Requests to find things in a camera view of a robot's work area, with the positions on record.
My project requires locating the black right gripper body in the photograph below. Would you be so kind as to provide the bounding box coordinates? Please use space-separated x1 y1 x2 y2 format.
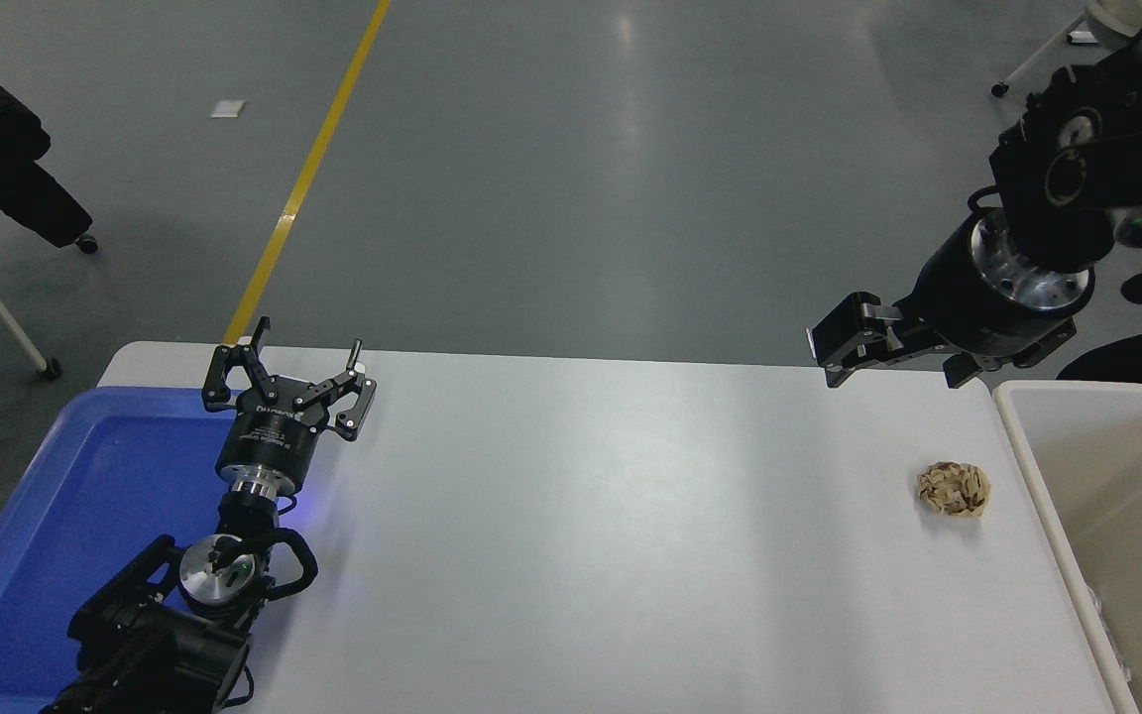
906 222 1078 370

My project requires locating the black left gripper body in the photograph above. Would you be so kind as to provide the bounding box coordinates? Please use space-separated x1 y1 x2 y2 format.
217 393 330 491

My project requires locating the crumpled tan paper ball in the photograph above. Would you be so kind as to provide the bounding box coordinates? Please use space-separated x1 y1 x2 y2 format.
916 461 992 519

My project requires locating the blue plastic tray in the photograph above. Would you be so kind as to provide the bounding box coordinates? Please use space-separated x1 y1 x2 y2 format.
0 387 334 707

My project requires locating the large pale bin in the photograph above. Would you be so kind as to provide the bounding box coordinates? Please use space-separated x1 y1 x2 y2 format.
992 382 1142 714

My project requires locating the white rolling chair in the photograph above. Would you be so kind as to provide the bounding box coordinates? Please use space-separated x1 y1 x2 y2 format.
0 198 101 383
990 0 1142 100

